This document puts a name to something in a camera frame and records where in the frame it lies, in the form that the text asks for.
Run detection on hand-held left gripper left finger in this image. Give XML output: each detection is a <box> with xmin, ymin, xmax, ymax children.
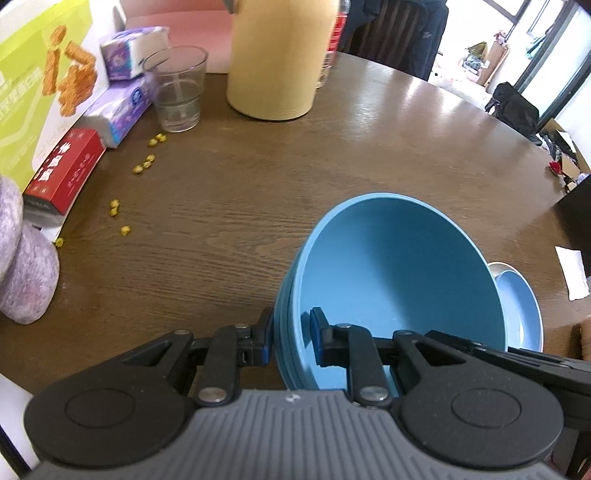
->
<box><xmin>122</xmin><ymin>307</ymin><xmax>275</xmax><ymax>408</ymax></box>

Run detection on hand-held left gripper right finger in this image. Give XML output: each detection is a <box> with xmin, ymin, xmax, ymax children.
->
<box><xmin>310</xmin><ymin>307</ymin><xmax>472</xmax><ymax>408</ymax></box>

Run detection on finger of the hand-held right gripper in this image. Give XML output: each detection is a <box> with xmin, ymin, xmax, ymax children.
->
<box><xmin>425</xmin><ymin>330</ymin><xmax>567</xmax><ymax>384</ymax></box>

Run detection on shallow blue plate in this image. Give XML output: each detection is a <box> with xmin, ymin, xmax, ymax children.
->
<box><xmin>495</xmin><ymin>270</ymin><xmax>544</xmax><ymax>352</ymax></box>

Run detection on white paper napkin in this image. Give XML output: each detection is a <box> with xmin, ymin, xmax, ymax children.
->
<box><xmin>555</xmin><ymin>246</ymin><xmax>591</xmax><ymax>302</ymax></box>

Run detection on black paper bag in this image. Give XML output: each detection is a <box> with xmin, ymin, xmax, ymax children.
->
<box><xmin>553</xmin><ymin>173</ymin><xmax>591</xmax><ymax>259</ymax></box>

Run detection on scattered yellow corn kernels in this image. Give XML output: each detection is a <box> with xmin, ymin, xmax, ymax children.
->
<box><xmin>54</xmin><ymin>133</ymin><xmax>168</xmax><ymax>246</ymax></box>

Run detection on open cardboard box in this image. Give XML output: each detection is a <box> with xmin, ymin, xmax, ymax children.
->
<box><xmin>540</xmin><ymin>117</ymin><xmax>584</xmax><ymax>186</ymax></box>

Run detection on fuzzy purple vase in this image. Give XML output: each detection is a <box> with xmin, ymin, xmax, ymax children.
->
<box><xmin>0</xmin><ymin>174</ymin><xmax>61</xmax><ymax>324</ymax></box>

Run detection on black backpack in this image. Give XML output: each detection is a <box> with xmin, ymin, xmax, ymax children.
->
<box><xmin>485</xmin><ymin>82</ymin><xmax>540</xmax><ymax>140</ymax></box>

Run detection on clear glass cup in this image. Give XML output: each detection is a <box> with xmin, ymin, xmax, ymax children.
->
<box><xmin>143</xmin><ymin>46</ymin><xmax>209</xmax><ymax>134</ymax></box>

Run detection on red box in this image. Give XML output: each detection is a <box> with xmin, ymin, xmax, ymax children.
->
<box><xmin>22</xmin><ymin>128</ymin><xmax>108</xmax><ymax>241</ymax></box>

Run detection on purple tissue pack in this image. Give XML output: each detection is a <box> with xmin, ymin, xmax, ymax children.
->
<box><xmin>85</xmin><ymin>76</ymin><xmax>156</xmax><ymax>149</ymax></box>
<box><xmin>100</xmin><ymin>27</ymin><xmax>170</xmax><ymax>82</ymax></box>

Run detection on yellow thermos jug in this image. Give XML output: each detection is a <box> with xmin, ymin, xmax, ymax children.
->
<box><xmin>222</xmin><ymin>0</ymin><xmax>341</xmax><ymax>122</ymax></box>

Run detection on red label water bottle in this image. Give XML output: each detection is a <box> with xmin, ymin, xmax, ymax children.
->
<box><xmin>316</xmin><ymin>0</ymin><xmax>352</xmax><ymax>90</ymax></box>

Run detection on beige cardboard box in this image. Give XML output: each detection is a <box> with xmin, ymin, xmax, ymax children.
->
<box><xmin>480</xmin><ymin>41</ymin><xmax>511</xmax><ymax>89</ymax></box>

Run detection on colourful pile of bags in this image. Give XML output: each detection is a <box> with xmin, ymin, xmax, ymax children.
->
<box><xmin>458</xmin><ymin>41</ymin><xmax>486</xmax><ymax>71</ymax></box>

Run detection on chair with dark jacket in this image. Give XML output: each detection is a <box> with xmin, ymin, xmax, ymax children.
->
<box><xmin>339</xmin><ymin>0</ymin><xmax>450</xmax><ymax>80</ymax></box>

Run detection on dark wooden chair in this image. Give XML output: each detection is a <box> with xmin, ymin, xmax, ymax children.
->
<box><xmin>348</xmin><ymin>0</ymin><xmax>421</xmax><ymax>70</ymax></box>

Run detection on pink cardboard box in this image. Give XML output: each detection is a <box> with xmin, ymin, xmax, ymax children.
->
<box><xmin>113</xmin><ymin>0</ymin><xmax>234</xmax><ymax>75</ymax></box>

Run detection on black framed glass door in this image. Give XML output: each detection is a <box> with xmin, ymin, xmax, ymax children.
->
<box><xmin>485</xmin><ymin>0</ymin><xmax>591</xmax><ymax>121</ymax></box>

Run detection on green snack box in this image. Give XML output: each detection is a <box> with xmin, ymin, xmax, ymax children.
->
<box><xmin>0</xmin><ymin>0</ymin><xmax>112</xmax><ymax>184</ymax></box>

